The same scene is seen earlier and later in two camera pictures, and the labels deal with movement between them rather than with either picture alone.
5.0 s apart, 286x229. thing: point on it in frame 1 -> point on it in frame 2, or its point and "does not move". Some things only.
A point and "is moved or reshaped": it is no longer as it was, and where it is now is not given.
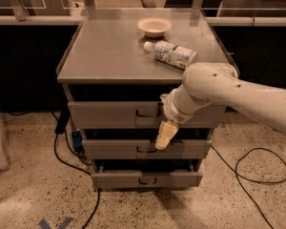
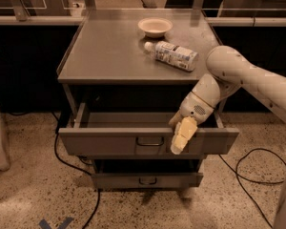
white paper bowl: [154, 27] does not move
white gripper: [171, 109] -> [193, 108]
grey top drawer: [137, 114] is moved or reshaped
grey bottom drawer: [147, 179] does not move
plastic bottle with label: [171, 53] does not move
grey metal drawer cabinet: [115, 72] does not move
